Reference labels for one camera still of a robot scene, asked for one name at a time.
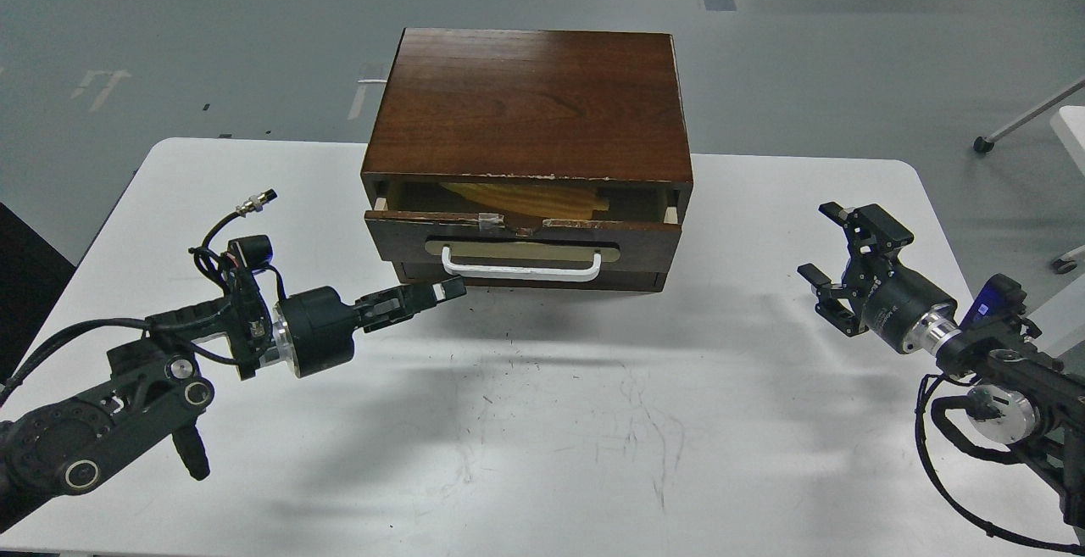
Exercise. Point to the yellow toy corn cob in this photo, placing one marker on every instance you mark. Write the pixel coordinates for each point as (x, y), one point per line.
(546, 202)

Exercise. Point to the grey rolling stand leg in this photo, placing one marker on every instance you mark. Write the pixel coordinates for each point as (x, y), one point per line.
(985, 143)

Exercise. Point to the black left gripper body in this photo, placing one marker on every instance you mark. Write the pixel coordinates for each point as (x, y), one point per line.
(319, 330)

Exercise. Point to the dark wooden cabinet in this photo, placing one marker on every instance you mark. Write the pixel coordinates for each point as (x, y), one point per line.
(510, 107)

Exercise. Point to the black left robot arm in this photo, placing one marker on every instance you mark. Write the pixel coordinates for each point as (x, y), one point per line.
(156, 388)

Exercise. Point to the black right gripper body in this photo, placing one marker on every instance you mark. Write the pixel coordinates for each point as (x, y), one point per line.
(906, 310)

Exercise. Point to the white furniture at right edge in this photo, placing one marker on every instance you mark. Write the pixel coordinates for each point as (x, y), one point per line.
(1068, 126)

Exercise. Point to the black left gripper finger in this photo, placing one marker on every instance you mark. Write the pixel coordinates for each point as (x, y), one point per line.
(441, 291)
(389, 312)

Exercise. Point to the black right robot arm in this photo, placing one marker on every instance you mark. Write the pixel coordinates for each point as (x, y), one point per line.
(996, 397)

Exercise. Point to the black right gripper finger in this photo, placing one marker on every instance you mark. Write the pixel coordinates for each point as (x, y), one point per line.
(830, 296)
(873, 238)

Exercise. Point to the wooden drawer with white handle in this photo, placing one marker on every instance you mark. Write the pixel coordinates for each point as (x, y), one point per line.
(420, 227)

